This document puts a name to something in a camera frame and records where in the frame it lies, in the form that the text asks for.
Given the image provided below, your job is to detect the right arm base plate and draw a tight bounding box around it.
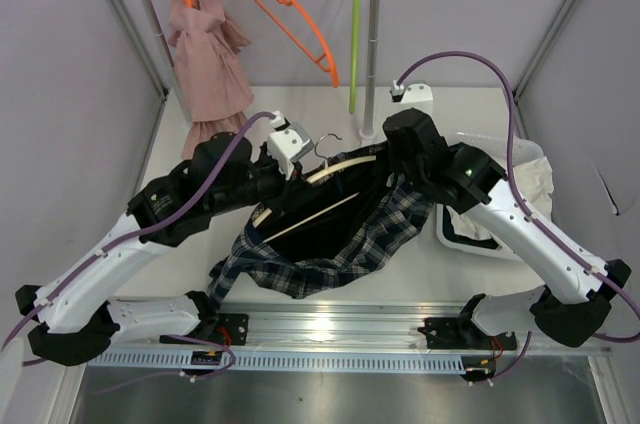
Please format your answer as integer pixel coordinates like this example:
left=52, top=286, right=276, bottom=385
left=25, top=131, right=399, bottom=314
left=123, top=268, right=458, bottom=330
left=417, top=294, right=517, bottom=351

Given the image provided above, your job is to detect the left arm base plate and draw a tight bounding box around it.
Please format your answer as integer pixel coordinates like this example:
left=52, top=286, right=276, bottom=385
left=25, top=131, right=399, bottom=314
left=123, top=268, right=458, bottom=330
left=181, top=291, right=249, bottom=347

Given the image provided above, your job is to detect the slotted cable duct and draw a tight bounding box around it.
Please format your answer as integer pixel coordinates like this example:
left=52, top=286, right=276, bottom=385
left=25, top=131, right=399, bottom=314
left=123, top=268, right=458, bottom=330
left=89, top=348, right=466, bottom=375

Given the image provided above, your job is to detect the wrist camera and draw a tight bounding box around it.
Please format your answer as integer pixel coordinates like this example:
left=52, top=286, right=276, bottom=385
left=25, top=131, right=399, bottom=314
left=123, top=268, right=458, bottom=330
left=266, top=111, right=314, bottom=180
left=390, top=81, right=434, bottom=115

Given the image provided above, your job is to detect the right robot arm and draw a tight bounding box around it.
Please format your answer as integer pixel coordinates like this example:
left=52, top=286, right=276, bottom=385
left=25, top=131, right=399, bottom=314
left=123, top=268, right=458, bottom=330
left=382, top=108, right=631, bottom=348

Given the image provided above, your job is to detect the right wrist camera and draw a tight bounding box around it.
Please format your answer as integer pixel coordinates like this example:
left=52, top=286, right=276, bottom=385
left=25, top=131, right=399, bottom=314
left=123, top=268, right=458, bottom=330
left=390, top=81, right=434, bottom=115

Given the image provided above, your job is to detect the aluminium mounting rail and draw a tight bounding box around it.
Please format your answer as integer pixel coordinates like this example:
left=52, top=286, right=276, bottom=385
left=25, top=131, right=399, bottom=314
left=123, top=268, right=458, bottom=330
left=94, top=299, right=614, bottom=356

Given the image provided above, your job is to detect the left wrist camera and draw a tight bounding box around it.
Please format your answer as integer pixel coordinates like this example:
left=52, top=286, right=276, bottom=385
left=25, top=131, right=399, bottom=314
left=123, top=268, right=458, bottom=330
left=266, top=111, right=314, bottom=180

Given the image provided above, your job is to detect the green plastic hanger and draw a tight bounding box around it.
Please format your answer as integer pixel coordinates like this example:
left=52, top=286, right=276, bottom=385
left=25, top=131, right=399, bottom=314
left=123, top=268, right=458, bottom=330
left=348, top=0, right=360, bottom=115

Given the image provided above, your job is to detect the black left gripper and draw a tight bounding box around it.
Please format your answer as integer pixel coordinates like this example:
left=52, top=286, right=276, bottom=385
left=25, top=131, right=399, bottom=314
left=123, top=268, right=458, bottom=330
left=208, top=141, right=313, bottom=217

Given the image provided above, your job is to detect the white laundry basket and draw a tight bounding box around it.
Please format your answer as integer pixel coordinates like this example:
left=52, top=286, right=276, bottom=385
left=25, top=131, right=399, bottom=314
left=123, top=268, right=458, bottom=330
left=436, top=131, right=545, bottom=261

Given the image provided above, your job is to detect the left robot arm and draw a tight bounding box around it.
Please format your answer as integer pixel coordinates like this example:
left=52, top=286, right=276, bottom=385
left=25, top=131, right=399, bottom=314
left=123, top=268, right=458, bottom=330
left=15, top=127, right=313, bottom=366

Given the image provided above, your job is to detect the pink pleated skirt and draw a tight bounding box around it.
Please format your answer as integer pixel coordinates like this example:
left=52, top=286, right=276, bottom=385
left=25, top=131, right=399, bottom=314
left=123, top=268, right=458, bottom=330
left=168, top=0, right=254, bottom=159

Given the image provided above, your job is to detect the white crumpled garment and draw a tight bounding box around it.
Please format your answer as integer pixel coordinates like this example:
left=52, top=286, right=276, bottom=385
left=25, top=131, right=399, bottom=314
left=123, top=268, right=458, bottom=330
left=445, top=156, right=554, bottom=247

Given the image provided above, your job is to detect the navy plaid skirt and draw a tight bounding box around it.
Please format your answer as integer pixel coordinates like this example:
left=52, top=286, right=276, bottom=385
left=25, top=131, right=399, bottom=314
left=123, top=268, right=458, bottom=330
left=207, top=144, right=433, bottom=305

